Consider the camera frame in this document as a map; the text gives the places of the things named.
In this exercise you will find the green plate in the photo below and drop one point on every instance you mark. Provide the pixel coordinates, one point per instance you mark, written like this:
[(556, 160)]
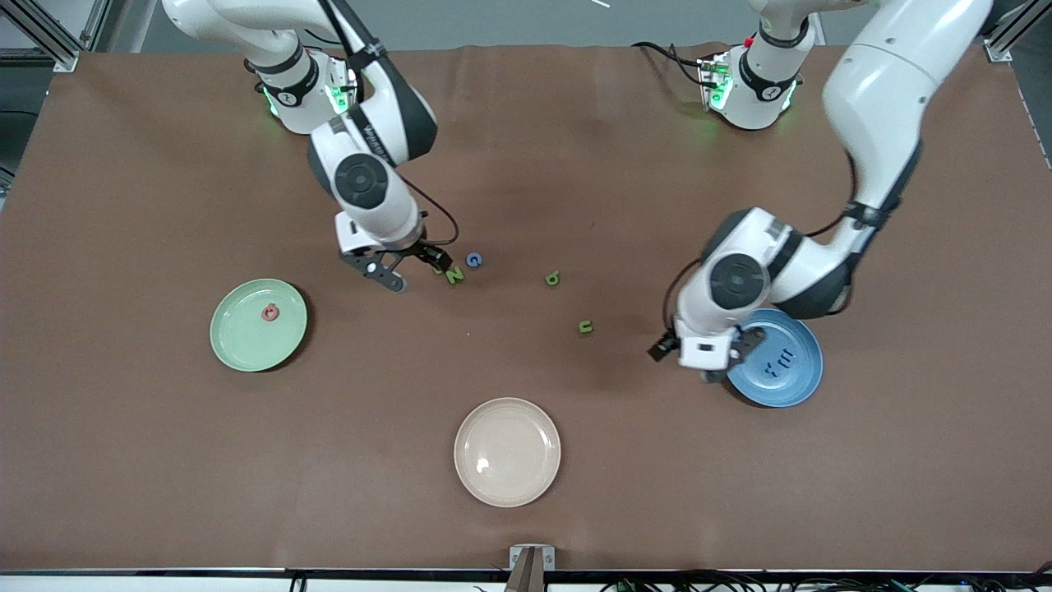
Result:
[(246, 345)]

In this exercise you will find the brown table mat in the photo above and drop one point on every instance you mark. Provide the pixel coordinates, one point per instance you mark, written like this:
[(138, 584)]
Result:
[(575, 164)]

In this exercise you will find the red letter Q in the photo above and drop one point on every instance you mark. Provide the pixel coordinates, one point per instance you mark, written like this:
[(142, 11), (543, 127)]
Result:
[(265, 313)]

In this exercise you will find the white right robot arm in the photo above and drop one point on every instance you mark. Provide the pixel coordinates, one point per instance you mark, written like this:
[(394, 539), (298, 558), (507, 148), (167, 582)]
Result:
[(394, 214)]

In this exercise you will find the beige plate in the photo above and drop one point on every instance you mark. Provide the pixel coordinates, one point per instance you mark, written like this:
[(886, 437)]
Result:
[(507, 452)]

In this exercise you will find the blue plate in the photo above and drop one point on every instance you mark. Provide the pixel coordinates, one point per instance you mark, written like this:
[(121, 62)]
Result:
[(789, 386)]

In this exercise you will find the green letter Z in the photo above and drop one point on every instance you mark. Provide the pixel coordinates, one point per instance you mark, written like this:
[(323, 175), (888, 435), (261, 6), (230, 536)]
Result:
[(454, 276)]

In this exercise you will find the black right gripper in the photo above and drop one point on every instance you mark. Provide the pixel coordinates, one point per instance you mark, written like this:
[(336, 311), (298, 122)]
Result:
[(426, 252)]

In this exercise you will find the blue lowercase letter m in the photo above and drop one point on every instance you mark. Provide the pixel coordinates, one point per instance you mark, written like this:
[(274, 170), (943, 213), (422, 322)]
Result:
[(785, 359)]

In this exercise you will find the aluminium frame profile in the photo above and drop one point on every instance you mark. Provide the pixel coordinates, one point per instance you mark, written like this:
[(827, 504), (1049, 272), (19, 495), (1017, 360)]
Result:
[(49, 37), (1015, 37)]

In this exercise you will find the grey metal camera bracket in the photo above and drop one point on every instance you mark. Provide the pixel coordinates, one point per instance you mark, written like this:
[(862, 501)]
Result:
[(518, 559)]

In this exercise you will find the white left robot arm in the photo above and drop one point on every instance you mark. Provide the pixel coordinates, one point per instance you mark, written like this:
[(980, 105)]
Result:
[(879, 90)]

